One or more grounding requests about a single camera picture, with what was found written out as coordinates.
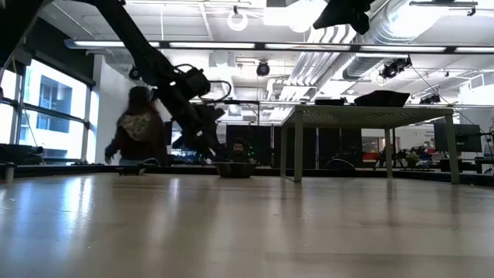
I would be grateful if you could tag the seated person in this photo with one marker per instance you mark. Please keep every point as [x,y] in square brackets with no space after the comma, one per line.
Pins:
[240,148]

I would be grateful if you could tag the black partition panel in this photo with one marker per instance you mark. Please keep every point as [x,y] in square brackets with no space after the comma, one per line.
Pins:
[266,143]

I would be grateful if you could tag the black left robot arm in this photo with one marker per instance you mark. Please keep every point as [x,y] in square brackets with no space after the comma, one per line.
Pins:
[150,62]

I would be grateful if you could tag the walking person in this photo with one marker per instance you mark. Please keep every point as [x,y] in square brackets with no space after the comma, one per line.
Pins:
[139,131]

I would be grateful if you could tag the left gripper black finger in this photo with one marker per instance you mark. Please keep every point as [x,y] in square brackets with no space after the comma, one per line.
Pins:
[215,146]
[202,144]

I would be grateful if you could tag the black square ribbed plate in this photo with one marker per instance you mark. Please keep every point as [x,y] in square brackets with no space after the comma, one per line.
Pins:
[235,170]

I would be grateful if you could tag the black ceiling camera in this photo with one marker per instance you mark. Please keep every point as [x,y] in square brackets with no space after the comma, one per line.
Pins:
[132,73]
[263,68]

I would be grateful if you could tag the black computer monitor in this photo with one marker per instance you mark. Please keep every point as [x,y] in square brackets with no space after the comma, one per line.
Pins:
[169,133]
[457,137]

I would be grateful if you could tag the long ceiling light strip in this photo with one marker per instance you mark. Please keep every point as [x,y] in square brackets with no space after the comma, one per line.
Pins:
[220,45]

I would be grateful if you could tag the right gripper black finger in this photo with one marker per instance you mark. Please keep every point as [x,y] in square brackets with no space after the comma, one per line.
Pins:
[364,25]
[332,21]

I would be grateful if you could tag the green perforated metal shelf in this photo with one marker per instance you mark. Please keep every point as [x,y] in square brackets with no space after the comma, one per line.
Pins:
[366,112]

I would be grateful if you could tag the black ceiling fixture cluster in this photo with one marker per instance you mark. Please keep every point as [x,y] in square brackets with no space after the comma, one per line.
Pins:
[393,68]

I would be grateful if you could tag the background potted plant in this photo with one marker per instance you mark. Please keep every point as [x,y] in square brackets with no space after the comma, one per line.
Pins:
[412,158]

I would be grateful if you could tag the black wavy-edged square plate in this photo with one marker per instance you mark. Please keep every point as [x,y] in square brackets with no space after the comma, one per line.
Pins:
[382,99]

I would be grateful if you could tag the dark chair back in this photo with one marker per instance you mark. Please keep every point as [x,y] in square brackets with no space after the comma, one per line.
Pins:
[340,165]

